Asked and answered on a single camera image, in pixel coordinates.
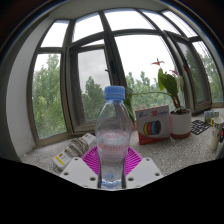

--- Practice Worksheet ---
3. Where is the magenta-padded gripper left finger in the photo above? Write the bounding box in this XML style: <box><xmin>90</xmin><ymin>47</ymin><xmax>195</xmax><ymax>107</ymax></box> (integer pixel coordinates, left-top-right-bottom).
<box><xmin>59</xmin><ymin>146</ymin><xmax>102</xmax><ymax>190</ymax></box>

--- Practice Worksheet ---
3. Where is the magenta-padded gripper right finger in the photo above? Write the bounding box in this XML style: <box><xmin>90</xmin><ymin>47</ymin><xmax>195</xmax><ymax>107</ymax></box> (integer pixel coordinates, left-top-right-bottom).
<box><xmin>122</xmin><ymin>146</ymin><xmax>164</xmax><ymax>190</ymax></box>

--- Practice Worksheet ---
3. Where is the clear blue-capped water bottle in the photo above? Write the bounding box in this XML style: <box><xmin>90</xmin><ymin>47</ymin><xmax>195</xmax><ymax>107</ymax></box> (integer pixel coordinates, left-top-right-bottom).
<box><xmin>94</xmin><ymin>85</ymin><xmax>134</xmax><ymax>190</ymax></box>

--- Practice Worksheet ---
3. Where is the red and white filament box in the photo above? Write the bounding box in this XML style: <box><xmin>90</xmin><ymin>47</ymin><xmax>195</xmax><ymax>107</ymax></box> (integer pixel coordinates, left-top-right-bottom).
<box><xmin>134</xmin><ymin>104</ymin><xmax>172</xmax><ymax>146</ymax></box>

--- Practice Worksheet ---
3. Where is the potted plant in white pot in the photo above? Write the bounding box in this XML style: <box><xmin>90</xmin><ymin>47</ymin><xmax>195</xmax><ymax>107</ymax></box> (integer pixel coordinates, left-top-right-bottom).
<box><xmin>123</xmin><ymin>58</ymin><xmax>193</xmax><ymax>140</ymax></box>

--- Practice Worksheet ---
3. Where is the black patterned flat mat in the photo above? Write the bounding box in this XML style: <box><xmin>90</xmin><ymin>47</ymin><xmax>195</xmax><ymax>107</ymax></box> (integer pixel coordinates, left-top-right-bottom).
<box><xmin>190</xmin><ymin>119</ymin><xmax>212</xmax><ymax>136</ymax></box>

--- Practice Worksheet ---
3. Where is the light blue box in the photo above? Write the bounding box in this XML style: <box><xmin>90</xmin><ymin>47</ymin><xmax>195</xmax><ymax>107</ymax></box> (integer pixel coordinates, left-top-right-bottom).
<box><xmin>203</xmin><ymin>110</ymin><xmax>220</xmax><ymax>124</ymax></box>

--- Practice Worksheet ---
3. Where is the white power strip with cord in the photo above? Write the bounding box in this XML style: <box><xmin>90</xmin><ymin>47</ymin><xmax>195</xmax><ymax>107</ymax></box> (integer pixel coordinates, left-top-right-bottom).
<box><xmin>53</xmin><ymin>132</ymin><xmax>98</xmax><ymax>171</ymax></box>

